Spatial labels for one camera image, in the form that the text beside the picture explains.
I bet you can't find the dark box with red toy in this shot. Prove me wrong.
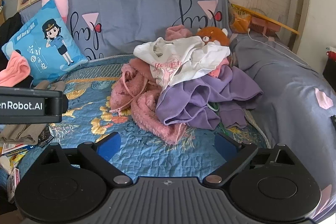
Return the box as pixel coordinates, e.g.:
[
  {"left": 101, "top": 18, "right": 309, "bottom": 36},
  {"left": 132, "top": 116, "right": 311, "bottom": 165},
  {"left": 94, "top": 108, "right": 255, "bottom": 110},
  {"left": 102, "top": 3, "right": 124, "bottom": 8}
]
[{"left": 322, "top": 46, "right": 336, "bottom": 78}]

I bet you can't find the pale wooden block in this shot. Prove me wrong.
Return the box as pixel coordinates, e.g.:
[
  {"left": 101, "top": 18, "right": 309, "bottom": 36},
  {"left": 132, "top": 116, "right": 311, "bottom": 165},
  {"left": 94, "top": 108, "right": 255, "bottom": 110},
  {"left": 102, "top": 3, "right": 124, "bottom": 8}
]
[{"left": 0, "top": 156, "right": 11, "bottom": 175}]

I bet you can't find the blue playing card box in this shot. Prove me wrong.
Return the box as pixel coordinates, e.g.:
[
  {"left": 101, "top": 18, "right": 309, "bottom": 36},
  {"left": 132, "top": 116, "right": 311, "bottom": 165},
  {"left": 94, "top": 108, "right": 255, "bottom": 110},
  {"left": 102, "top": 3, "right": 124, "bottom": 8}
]
[{"left": 1, "top": 143, "right": 36, "bottom": 157}]

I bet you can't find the salmon pink garment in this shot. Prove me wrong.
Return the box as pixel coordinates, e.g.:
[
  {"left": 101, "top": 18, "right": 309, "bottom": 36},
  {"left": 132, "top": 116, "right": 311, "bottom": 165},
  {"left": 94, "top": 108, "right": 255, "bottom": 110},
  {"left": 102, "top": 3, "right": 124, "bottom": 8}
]
[
  {"left": 207, "top": 56, "right": 230, "bottom": 80},
  {"left": 0, "top": 52, "right": 31, "bottom": 87}
]

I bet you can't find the white cable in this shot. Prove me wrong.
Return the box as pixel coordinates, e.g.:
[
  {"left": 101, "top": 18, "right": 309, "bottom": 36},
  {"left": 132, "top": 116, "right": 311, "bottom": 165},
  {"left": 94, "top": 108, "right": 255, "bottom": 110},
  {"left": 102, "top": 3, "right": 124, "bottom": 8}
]
[{"left": 245, "top": 27, "right": 308, "bottom": 66}]

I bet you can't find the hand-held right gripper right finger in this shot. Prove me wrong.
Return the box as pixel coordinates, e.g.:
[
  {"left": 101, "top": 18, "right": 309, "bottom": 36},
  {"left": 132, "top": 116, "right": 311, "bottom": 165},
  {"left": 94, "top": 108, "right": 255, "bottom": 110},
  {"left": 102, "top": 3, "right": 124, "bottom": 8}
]
[{"left": 202, "top": 132, "right": 298, "bottom": 185}]

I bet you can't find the taupe knit garment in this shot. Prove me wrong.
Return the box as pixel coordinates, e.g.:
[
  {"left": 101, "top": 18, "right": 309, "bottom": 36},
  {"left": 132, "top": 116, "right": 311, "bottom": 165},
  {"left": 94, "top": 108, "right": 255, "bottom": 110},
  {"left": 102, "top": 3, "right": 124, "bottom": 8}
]
[{"left": 0, "top": 81, "right": 66, "bottom": 145}]

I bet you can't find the pink fluffy jacket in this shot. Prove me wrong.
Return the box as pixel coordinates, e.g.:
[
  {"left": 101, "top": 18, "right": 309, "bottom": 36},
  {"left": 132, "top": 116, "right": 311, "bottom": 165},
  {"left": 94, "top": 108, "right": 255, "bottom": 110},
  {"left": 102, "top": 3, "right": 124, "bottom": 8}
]
[{"left": 110, "top": 25, "right": 231, "bottom": 146}]

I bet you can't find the orange fox plush toy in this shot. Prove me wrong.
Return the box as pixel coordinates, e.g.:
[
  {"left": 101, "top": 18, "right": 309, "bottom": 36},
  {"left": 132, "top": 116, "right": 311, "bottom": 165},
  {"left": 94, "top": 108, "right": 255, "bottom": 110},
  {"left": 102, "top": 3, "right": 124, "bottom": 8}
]
[{"left": 196, "top": 27, "right": 231, "bottom": 46}]

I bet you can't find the blue patterned quilted mat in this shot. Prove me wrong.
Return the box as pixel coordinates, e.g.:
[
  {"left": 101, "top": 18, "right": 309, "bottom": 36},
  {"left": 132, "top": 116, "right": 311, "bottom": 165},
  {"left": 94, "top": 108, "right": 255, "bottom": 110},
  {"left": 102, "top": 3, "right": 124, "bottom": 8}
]
[{"left": 16, "top": 55, "right": 272, "bottom": 184}]

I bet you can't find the black printed packet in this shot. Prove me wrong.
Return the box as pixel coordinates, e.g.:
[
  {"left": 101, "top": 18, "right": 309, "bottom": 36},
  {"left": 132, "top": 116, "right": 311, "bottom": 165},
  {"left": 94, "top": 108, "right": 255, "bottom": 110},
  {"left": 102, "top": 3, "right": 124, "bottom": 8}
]
[{"left": 38, "top": 126, "right": 55, "bottom": 147}]

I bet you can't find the blue cartoon cushion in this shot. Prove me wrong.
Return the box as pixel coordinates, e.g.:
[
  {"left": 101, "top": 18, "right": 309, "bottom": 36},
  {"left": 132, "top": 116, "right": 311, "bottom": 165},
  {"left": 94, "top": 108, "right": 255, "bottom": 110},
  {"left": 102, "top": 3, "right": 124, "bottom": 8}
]
[{"left": 1, "top": 0, "right": 88, "bottom": 85}]

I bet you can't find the black clothing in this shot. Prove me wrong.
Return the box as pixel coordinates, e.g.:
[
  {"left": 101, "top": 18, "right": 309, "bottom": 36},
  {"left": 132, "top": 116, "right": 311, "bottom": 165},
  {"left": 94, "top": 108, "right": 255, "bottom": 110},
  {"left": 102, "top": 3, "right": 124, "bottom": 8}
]
[{"left": 0, "top": 13, "right": 34, "bottom": 88}]

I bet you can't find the grey printed pillow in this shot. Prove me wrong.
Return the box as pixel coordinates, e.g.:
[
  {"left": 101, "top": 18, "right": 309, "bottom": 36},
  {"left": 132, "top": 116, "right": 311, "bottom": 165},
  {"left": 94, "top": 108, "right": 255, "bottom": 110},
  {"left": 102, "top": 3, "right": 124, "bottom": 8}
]
[{"left": 20, "top": 0, "right": 230, "bottom": 62}]

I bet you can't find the purple sweatshirt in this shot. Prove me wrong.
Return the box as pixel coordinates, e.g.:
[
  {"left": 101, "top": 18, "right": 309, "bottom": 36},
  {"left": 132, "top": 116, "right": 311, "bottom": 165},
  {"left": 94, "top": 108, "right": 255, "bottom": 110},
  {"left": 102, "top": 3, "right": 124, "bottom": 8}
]
[{"left": 156, "top": 67, "right": 264, "bottom": 130}]

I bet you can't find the red playing card packet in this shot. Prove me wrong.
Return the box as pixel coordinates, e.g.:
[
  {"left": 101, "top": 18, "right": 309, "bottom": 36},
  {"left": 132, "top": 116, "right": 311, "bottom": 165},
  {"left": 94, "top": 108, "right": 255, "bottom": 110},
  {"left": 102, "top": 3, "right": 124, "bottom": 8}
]
[{"left": 7, "top": 168, "right": 22, "bottom": 203}]

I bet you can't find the yellow snack packet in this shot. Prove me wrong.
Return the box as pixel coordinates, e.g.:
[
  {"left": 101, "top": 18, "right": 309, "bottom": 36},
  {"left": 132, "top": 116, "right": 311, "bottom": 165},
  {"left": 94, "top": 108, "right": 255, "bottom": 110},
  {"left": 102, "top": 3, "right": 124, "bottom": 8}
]
[{"left": 10, "top": 154, "right": 27, "bottom": 165}]

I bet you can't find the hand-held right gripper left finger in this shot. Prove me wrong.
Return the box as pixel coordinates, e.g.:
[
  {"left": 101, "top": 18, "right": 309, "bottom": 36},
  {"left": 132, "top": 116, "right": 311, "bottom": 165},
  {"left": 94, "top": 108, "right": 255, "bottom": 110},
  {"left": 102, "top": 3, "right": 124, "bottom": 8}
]
[{"left": 39, "top": 132, "right": 133, "bottom": 186}]

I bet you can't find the orange plastic bag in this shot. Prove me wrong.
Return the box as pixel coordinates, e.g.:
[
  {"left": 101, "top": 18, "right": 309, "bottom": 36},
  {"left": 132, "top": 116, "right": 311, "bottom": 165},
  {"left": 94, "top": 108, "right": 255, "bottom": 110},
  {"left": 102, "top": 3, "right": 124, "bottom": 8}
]
[{"left": 230, "top": 5, "right": 253, "bottom": 33}]

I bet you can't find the white printed t-shirt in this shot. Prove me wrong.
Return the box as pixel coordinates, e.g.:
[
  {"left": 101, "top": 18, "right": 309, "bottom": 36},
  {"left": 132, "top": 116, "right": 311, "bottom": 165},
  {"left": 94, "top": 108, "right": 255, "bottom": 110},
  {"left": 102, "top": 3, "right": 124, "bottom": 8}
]
[{"left": 134, "top": 36, "right": 231, "bottom": 90}]

